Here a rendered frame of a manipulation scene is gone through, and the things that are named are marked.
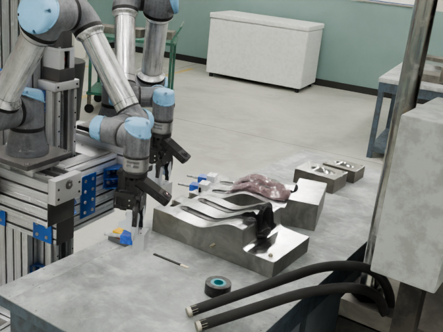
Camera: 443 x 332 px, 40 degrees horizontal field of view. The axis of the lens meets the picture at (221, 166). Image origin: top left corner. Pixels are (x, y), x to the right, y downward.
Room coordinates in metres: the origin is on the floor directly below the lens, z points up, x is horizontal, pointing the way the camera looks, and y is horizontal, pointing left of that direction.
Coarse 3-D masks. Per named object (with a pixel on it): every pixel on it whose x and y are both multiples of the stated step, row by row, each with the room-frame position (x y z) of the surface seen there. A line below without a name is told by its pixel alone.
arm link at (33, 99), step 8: (32, 88) 2.08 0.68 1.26; (24, 96) 1.99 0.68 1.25; (32, 96) 2.01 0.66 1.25; (40, 96) 2.03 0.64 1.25; (24, 104) 1.98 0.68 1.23; (32, 104) 2.00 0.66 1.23; (40, 104) 2.03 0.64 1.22; (24, 112) 1.97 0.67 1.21; (32, 112) 2.00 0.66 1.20; (40, 112) 2.03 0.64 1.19; (24, 120) 1.97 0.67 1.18; (32, 120) 2.00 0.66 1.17; (40, 120) 2.03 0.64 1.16; (24, 128) 1.99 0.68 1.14; (32, 128) 2.00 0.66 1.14
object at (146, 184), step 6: (138, 180) 1.65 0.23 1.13; (144, 180) 1.66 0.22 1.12; (150, 180) 1.69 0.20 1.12; (138, 186) 1.65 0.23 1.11; (144, 186) 1.65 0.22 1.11; (150, 186) 1.65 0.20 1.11; (156, 186) 1.68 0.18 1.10; (150, 192) 1.65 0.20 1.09; (156, 192) 1.65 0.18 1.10; (162, 192) 1.67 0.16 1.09; (168, 192) 1.68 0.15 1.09; (156, 198) 1.65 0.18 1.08; (162, 198) 1.65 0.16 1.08; (168, 198) 1.66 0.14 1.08; (162, 204) 1.65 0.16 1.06
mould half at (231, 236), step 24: (192, 192) 2.19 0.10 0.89; (168, 216) 1.97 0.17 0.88; (192, 216) 1.98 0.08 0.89; (216, 216) 2.01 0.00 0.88; (192, 240) 1.91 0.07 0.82; (216, 240) 1.86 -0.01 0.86; (240, 240) 1.81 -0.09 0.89; (264, 240) 1.90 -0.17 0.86; (288, 240) 1.92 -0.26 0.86; (240, 264) 1.81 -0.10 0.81; (264, 264) 1.76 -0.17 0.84; (288, 264) 1.84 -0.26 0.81
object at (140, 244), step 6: (138, 228) 1.69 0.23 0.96; (144, 228) 1.69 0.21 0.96; (108, 234) 1.68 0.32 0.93; (114, 234) 1.68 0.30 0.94; (120, 234) 1.68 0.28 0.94; (126, 234) 1.67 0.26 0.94; (138, 234) 1.65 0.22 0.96; (144, 234) 1.65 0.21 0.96; (120, 240) 1.66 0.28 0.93; (126, 240) 1.66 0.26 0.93; (138, 240) 1.65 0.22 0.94; (144, 240) 1.65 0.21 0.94; (138, 246) 1.65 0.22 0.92; (144, 246) 1.66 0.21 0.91
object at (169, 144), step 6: (168, 138) 2.09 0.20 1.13; (162, 144) 2.07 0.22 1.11; (168, 144) 2.06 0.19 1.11; (174, 144) 2.08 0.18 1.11; (168, 150) 2.07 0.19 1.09; (174, 150) 2.06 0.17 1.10; (180, 150) 2.07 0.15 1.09; (174, 156) 2.06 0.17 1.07; (180, 156) 2.05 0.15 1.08; (186, 156) 2.05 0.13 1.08
